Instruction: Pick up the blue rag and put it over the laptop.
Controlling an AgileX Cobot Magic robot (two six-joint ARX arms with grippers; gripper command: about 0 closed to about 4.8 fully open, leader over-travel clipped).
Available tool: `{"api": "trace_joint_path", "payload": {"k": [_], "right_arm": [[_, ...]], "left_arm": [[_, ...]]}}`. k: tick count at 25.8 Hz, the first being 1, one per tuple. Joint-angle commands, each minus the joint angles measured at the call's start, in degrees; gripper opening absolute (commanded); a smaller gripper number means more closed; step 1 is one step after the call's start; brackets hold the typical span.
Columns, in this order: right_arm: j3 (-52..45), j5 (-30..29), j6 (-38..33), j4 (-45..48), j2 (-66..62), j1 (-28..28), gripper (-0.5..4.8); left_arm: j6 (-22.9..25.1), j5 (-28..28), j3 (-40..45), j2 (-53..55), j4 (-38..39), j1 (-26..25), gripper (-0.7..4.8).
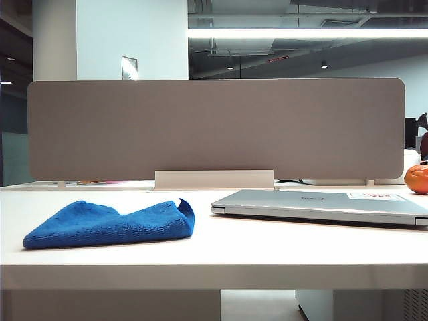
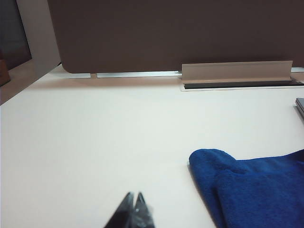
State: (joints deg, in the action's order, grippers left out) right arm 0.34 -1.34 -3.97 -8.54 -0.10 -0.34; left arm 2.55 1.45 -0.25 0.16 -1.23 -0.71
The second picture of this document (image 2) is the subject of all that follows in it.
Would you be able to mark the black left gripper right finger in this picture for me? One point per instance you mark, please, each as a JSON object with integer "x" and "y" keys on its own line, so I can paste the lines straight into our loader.
{"x": 142, "y": 213}

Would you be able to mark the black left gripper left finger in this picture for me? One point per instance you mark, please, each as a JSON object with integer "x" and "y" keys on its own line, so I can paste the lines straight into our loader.
{"x": 126, "y": 211}

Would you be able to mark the blue terry rag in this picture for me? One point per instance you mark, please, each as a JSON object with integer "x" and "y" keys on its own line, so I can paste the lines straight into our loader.
{"x": 249, "y": 190}

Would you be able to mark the grey closed laptop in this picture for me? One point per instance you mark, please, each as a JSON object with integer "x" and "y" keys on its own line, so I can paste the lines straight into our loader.
{"x": 300, "y": 104}

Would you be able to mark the brown fabric desk divider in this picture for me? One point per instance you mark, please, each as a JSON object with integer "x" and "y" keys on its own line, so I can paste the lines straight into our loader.
{"x": 166, "y": 35}

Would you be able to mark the brown wooden object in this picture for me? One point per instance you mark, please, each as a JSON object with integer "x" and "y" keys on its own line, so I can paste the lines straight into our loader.
{"x": 3, "y": 73}

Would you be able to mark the white building pillar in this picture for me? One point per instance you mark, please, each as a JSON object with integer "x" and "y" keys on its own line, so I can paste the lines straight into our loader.
{"x": 40, "y": 35}

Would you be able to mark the aluminium divider rail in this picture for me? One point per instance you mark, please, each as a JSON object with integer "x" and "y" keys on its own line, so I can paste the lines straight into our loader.
{"x": 130, "y": 74}

